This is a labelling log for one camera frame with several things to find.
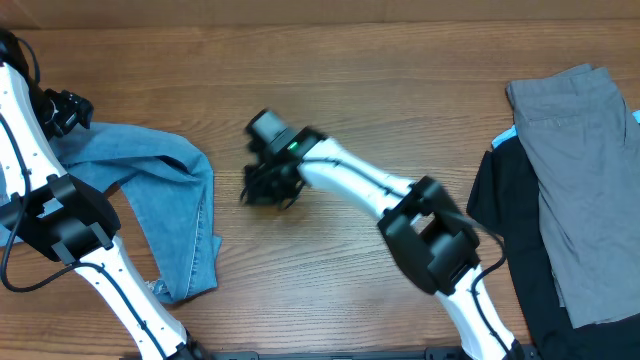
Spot light blue denim jeans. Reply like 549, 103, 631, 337
0, 122, 223, 305

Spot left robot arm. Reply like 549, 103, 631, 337
1, 30, 209, 360

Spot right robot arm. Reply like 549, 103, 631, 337
240, 109, 524, 359

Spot black garment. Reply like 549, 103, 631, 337
467, 137, 639, 360

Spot gray trousers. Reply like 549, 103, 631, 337
506, 64, 639, 328

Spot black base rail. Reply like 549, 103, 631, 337
119, 345, 541, 360

